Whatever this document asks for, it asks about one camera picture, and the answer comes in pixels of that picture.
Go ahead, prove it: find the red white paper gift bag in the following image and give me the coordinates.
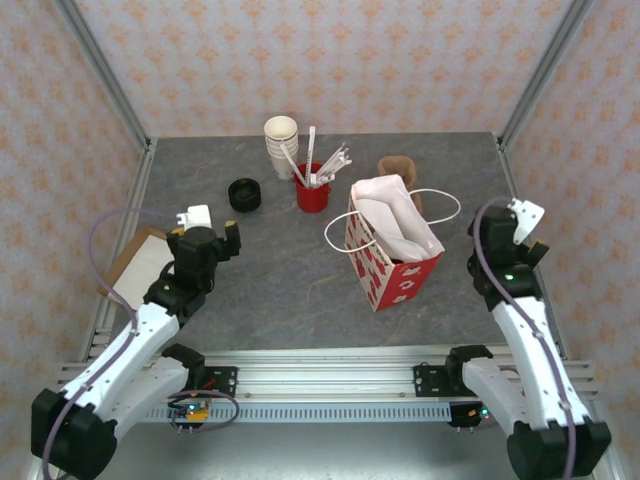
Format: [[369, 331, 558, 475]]
[[323, 173, 462, 314]]

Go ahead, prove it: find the black round lid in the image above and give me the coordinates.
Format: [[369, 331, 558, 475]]
[[228, 178, 263, 214]]

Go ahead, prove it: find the flat white paper bag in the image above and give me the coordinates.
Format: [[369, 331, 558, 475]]
[[110, 233, 177, 307]]

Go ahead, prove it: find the flat brown kraft paper bag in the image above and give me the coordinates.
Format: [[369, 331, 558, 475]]
[[96, 225, 169, 301]]

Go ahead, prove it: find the red metal bucket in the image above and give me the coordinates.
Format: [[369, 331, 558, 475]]
[[293, 162, 332, 215]]

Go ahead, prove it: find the white wrapped straw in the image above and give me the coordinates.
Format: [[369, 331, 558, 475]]
[[315, 143, 348, 180], [279, 142, 308, 186], [319, 148, 350, 182], [317, 156, 353, 185], [306, 125, 318, 187]]

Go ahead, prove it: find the brown pulp cup carrier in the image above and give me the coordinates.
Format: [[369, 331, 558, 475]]
[[377, 156, 425, 211]]

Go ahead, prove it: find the stack of white paper cups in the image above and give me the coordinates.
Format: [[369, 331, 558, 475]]
[[263, 115, 300, 180]]

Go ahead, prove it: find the aluminium table edge rail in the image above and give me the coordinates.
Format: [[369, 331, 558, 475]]
[[492, 132, 621, 480], [24, 137, 160, 480]]

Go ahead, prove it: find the aluminium frame post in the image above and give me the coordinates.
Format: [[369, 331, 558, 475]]
[[499, 0, 582, 149], [52, 0, 154, 151]]

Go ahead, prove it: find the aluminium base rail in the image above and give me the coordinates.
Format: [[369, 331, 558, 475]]
[[58, 347, 596, 401]]

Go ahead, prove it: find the grey perforated cable duct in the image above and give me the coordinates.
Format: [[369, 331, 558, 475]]
[[144, 402, 454, 424]]

